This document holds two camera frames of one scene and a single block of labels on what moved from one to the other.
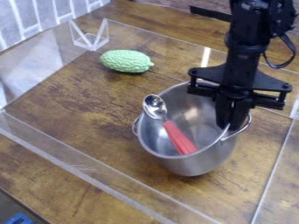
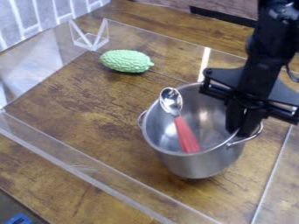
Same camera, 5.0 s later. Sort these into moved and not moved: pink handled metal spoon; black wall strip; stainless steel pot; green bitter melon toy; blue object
Moved: stainless steel pot; pink handled metal spoon
Not moved: blue object; black wall strip; green bitter melon toy
